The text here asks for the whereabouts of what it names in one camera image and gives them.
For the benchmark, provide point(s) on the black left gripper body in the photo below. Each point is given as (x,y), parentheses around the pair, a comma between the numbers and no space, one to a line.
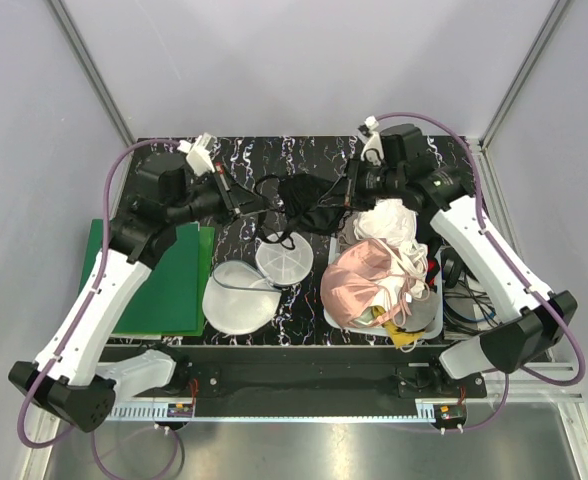
(212,198)

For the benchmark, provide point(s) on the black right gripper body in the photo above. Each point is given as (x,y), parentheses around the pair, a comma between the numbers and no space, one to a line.
(367,182)

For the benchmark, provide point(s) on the black lace bra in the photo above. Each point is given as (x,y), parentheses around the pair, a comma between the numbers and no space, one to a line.
(310,204)

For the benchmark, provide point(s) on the white mesh laundry bag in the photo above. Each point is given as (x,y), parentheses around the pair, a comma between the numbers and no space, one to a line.
(240,298)

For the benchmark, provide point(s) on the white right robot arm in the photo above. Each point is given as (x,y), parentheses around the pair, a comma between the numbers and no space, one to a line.
(398,164)

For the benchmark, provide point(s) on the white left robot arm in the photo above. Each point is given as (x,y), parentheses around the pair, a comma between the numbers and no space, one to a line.
(169,189)

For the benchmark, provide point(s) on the white bra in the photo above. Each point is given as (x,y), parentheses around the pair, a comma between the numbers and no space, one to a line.
(396,225)

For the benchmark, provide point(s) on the pink satin bra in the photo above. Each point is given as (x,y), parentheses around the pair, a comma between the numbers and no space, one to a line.
(372,283)

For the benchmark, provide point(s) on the white laundry basket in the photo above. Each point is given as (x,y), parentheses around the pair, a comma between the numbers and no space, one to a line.
(434,328)

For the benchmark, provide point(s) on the black headphones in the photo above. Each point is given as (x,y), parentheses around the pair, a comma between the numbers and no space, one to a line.
(452,267)

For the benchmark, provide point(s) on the green binder folder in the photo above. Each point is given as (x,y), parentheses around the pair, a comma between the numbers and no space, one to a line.
(169,303)

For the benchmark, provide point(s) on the black marbled table mat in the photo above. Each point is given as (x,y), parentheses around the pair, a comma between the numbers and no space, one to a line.
(299,319)

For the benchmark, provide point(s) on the grey cloth item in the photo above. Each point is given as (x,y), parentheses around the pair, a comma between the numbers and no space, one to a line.
(423,312)

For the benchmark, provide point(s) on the yellow cloth item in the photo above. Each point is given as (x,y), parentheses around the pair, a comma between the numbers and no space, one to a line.
(401,337)

